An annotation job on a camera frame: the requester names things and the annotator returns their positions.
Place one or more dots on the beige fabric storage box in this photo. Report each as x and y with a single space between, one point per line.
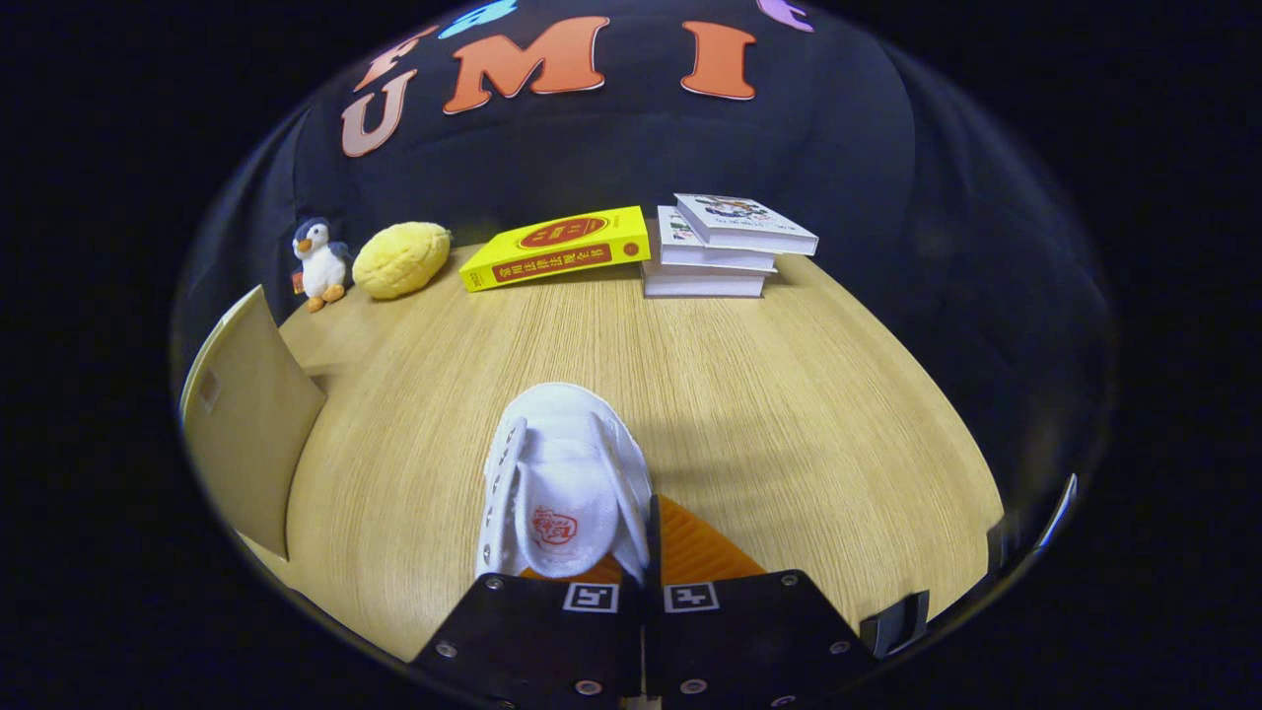
246 424

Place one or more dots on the black plastic bracket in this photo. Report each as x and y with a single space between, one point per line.
892 626

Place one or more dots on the yellow book with red circle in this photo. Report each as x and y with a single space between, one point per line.
552 251

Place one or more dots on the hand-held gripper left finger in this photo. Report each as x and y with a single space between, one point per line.
532 641

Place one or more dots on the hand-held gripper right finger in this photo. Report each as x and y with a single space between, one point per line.
749 641

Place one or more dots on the white book with illustrated cover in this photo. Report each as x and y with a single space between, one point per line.
744 222

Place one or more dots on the white canvas shoe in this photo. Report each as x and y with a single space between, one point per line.
567 473

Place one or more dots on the penguin plush toy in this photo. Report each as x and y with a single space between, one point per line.
322 271

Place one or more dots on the yellow bun plush toy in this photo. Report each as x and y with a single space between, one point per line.
399 258

